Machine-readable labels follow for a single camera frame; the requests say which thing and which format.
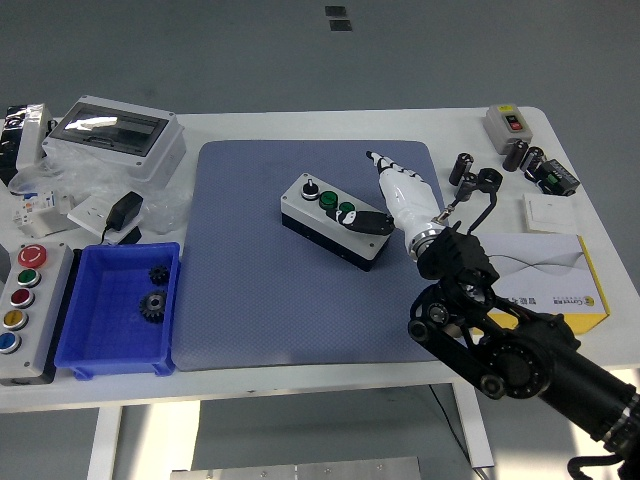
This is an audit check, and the white circuit breaker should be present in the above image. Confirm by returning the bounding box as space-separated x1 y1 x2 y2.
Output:
10 189 76 239

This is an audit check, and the clear plastic bag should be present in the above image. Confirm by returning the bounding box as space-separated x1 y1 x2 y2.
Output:
9 144 194 236

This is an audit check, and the large black bevel gear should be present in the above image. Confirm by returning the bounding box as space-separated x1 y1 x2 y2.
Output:
138 288 170 325

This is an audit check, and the grey four-button control box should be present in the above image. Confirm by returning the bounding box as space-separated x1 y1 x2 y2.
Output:
279 173 393 273

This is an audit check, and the blue plastic bin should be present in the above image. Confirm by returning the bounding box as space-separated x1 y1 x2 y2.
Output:
53 242 181 380

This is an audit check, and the grey two-button switch box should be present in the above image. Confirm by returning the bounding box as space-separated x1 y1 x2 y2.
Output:
483 103 532 155

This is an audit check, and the white rectangular device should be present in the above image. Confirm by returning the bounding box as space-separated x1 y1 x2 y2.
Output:
14 103 54 174

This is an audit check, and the black shiny packet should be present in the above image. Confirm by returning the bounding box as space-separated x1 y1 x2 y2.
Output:
0 104 31 186

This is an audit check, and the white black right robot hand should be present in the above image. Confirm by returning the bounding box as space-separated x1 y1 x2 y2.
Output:
324 149 446 244

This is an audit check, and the white wall socket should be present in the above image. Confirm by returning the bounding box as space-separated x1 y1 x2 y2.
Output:
67 194 132 246

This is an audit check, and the white table leg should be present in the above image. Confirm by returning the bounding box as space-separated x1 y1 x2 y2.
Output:
452 382 495 469
87 405 124 480

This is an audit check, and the grey metal plate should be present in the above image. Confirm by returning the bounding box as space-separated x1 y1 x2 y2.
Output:
169 456 424 480

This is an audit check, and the black cable under table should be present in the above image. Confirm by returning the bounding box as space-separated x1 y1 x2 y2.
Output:
428 384 474 466

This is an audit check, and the white wall switch plate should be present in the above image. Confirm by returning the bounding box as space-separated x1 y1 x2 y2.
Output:
522 192 580 234

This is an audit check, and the black module with green terminals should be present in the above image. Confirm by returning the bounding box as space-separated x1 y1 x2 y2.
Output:
524 158 581 197

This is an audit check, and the black hex nut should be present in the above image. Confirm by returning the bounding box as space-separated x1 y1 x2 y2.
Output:
477 168 503 194

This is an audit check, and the grey five-button control box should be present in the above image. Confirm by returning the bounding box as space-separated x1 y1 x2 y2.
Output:
0 242 76 387

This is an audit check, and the blue-grey table mat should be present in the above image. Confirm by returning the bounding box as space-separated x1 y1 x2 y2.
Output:
172 139 447 372

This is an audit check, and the white yellow cardboard box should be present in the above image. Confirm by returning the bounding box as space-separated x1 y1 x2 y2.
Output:
472 233 612 336

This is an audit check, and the black power adapter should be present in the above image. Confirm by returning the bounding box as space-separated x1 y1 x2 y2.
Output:
101 191 145 246

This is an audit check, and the black cylindrical capacitor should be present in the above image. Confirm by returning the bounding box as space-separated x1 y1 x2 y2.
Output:
454 171 479 202
519 145 546 176
448 153 475 187
502 138 529 174

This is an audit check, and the grey enclosure with clear lid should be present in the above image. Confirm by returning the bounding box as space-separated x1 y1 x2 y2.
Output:
41 95 187 189

